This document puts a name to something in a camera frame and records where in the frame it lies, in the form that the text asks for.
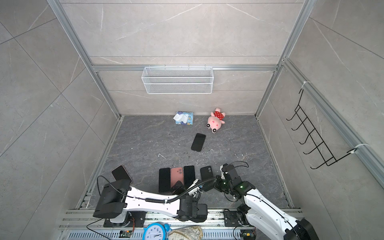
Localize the white wire wall basket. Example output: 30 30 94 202
142 66 214 95

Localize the black phone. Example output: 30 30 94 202
191 133 206 152
184 166 196 188

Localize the black wire hook rack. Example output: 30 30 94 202
286 89 368 170

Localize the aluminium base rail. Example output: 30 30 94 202
58 209 261 240

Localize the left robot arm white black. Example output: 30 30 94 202
93 178 216 223

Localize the blue alarm clock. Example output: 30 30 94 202
142 223 171 240

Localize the blue tissue packet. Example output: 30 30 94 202
173 111 194 126

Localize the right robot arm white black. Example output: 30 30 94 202
215 164 319 240

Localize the woven basket object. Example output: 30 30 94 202
168 226 204 240

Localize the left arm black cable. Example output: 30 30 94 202
96 175 217 205

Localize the pink pig plush toy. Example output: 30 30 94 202
206 108 226 133

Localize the black phone case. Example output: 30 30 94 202
200 166 214 181

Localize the small phone pink case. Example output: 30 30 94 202
112 165 132 183

